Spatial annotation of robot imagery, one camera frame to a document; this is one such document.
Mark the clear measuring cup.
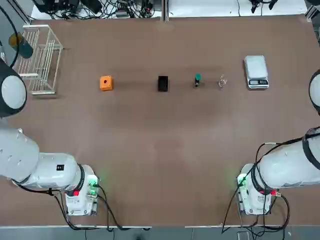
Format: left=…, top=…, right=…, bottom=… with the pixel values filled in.
left=217, top=74, right=229, bottom=90

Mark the black button box base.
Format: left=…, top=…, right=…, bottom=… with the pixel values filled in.
left=157, top=75, right=169, bottom=93

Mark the white electronic scale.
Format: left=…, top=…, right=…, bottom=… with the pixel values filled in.
left=244, top=55, right=270, bottom=90

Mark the dark teal cylinder cup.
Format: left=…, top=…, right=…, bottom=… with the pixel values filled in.
left=8, top=32, right=34, bottom=59

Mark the aluminium post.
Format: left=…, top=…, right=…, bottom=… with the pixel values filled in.
left=161, top=0, right=169, bottom=23

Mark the black left base cable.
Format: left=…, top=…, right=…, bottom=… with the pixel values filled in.
left=49, top=183, right=153, bottom=231

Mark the black base cable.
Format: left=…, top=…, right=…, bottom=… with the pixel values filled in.
left=221, top=174, right=291, bottom=235
left=49, top=183, right=153, bottom=231

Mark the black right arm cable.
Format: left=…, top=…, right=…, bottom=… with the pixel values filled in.
left=254, top=129, right=320, bottom=196

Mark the white wire basket rack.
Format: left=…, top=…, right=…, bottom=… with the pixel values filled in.
left=11, top=24, right=63, bottom=95

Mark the black right base cable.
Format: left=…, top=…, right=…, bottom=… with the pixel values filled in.
left=221, top=174, right=291, bottom=235

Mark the aluminium frame profile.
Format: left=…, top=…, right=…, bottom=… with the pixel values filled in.
left=305, top=4, right=320, bottom=25

